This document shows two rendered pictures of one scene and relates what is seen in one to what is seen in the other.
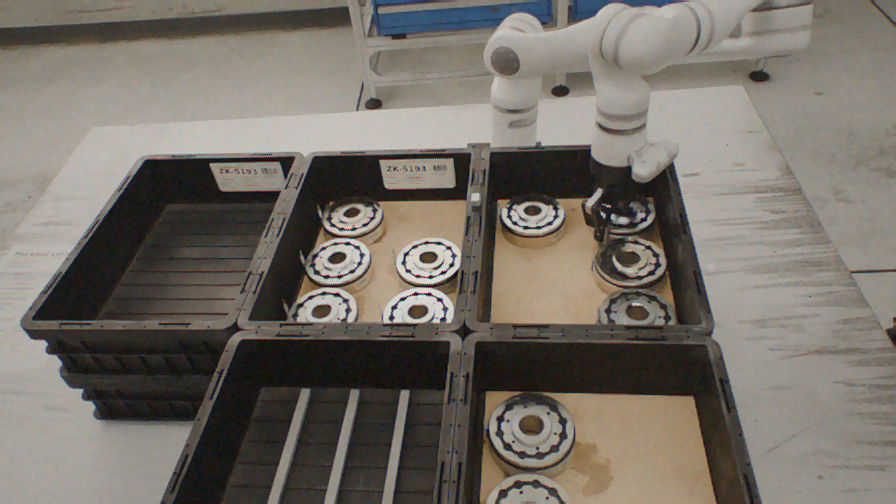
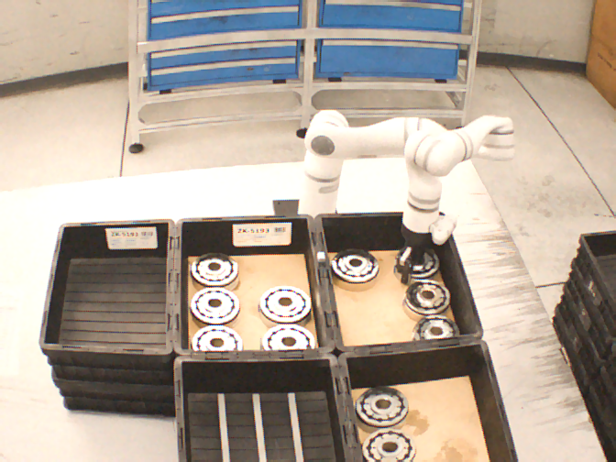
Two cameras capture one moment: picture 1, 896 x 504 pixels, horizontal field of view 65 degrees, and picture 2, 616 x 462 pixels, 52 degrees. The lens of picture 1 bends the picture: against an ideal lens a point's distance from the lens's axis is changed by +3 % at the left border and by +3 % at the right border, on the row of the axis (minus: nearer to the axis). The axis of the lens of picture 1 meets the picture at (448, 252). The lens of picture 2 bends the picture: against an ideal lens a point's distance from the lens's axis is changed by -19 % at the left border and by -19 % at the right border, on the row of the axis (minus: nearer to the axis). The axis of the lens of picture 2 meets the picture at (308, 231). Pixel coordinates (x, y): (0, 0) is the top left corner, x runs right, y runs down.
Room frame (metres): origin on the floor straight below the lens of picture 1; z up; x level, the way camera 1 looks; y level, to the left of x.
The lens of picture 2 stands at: (-0.28, 0.34, 1.96)
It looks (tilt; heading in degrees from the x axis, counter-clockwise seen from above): 40 degrees down; 342
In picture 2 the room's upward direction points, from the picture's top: 3 degrees clockwise
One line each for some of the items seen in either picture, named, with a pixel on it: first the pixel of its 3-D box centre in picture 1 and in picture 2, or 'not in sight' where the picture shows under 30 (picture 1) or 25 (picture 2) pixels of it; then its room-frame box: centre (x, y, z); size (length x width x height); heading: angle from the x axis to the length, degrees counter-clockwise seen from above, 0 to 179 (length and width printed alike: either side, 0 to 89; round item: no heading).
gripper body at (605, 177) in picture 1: (615, 173); (417, 236); (0.81, -0.26, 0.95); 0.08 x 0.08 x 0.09
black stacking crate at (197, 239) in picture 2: (379, 257); (247, 302); (0.78, 0.11, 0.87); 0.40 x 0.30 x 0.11; 170
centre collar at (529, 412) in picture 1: (531, 426); (382, 404); (0.46, -0.07, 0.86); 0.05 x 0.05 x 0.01
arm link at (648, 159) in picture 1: (630, 137); (429, 213); (0.79, -0.27, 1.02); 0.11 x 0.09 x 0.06; 41
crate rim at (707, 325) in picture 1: (578, 230); (397, 278); (0.73, -0.19, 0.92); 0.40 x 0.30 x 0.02; 170
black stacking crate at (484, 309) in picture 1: (577, 256); (394, 296); (0.73, -0.19, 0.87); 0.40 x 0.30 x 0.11; 170
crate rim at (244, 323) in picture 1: (374, 232); (247, 284); (0.78, 0.11, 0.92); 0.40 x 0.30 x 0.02; 170
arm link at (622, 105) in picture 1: (620, 67); (424, 169); (0.81, -0.26, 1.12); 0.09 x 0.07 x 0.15; 30
